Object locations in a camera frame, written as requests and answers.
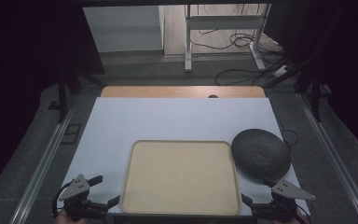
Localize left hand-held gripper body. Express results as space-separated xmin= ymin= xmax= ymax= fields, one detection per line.
xmin=58 ymin=174 xmax=109 ymax=221

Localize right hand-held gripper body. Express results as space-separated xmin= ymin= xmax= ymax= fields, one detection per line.
xmin=251 ymin=179 xmax=317 ymax=223

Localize dark grey round speaker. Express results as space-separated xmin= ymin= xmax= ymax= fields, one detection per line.
xmin=230 ymin=128 xmax=293 ymax=182

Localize beige plastic tray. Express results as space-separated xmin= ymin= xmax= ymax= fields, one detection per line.
xmin=119 ymin=139 xmax=242 ymax=217

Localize person's right hand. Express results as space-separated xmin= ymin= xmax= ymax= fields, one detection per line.
xmin=270 ymin=207 xmax=310 ymax=224

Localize person's left hand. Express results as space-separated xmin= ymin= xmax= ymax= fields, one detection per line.
xmin=53 ymin=209 xmax=89 ymax=224

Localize dark floor socket plate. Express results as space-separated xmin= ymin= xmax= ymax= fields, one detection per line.
xmin=60 ymin=123 xmax=83 ymax=146

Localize black metal stand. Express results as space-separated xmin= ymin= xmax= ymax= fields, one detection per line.
xmin=56 ymin=68 xmax=107 ymax=124
xmin=294 ymin=60 xmax=334 ymax=123

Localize white table sheet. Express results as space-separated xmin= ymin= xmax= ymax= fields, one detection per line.
xmin=56 ymin=96 xmax=311 ymax=217

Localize white power strip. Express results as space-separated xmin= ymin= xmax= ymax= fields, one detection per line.
xmin=272 ymin=64 xmax=289 ymax=78

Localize wooden table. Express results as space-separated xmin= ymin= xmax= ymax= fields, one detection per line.
xmin=100 ymin=85 xmax=267 ymax=100

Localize grey cabinet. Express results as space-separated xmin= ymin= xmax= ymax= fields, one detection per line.
xmin=82 ymin=5 xmax=166 ymax=54

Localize dark monitor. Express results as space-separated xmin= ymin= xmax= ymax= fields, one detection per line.
xmin=262 ymin=3 xmax=312 ymax=49

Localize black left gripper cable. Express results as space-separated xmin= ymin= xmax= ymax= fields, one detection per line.
xmin=51 ymin=179 xmax=75 ymax=218

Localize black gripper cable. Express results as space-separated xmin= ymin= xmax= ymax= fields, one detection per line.
xmin=297 ymin=210 xmax=312 ymax=224
xmin=51 ymin=179 xmax=75 ymax=218

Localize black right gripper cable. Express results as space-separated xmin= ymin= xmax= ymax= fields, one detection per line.
xmin=297 ymin=210 xmax=312 ymax=224

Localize metal floor rail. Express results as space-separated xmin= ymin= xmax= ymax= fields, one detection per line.
xmin=8 ymin=101 xmax=77 ymax=224
xmin=296 ymin=92 xmax=358 ymax=224

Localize black floor cables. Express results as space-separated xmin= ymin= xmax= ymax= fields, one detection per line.
xmin=188 ymin=28 xmax=293 ymax=87

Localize white metal desk frame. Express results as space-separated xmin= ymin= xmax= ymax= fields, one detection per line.
xmin=184 ymin=3 xmax=272 ymax=74

